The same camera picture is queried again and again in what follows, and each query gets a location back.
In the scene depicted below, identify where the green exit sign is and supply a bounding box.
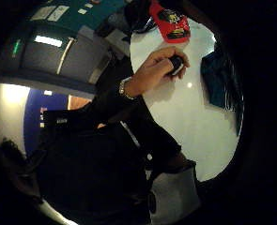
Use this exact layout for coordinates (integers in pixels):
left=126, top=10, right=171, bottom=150
left=11, top=38, right=22, bottom=59

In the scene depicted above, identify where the red snack packet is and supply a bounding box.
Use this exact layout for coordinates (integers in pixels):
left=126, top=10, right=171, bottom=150
left=148, top=0, right=192, bottom=44

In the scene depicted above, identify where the white paper sheet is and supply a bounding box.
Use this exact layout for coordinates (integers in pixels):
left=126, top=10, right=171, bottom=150
left=29, top=5, right=57, bottom=23
left=47, top=5, right=70, bottom=23

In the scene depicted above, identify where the small black device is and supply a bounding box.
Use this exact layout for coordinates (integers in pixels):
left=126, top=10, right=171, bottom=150
left=167, top=54, right=186, bottom=77

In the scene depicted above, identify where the silver wrist bracelet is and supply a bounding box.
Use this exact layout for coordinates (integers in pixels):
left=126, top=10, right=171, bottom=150
left=117, top=76, right=136, bottom=101

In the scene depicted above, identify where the rectangular ceiling light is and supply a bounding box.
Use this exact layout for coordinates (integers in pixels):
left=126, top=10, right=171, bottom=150
left=33, top=35, right=64, bottom=49

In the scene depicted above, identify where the dark teal bag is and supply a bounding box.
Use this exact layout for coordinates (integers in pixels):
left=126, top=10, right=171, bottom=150
left=200, top=43, right=246, bottom=137

